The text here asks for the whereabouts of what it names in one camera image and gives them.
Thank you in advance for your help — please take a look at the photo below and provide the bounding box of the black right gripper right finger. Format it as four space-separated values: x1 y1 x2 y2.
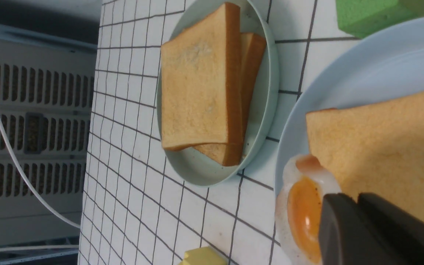
358 193 424 265

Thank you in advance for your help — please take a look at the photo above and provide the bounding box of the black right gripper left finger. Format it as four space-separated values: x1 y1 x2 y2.
318 193 414 265

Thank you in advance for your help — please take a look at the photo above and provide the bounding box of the fried egg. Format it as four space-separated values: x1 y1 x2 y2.
275 155 341 265

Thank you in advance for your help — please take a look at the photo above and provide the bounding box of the toast slice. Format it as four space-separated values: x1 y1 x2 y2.
194 32 266 167
305 92 424 222
160 2 243 151

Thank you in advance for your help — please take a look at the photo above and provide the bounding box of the yellow foam cube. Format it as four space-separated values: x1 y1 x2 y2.
179 246 228 265

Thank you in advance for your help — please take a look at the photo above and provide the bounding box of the light blue centre plate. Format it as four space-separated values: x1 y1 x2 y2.
274 17 424 196

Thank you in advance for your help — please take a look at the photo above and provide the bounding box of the white checked tablecloth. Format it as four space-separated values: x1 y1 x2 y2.
78 0 358 265

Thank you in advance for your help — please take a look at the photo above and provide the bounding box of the green foam cube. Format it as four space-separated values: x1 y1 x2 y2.
335 0 424 39

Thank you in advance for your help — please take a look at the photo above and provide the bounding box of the grey vented cabinet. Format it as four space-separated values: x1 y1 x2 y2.
0 25 96 246

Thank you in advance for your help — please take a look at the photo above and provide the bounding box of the white cable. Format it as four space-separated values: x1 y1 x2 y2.
0 57 81 254

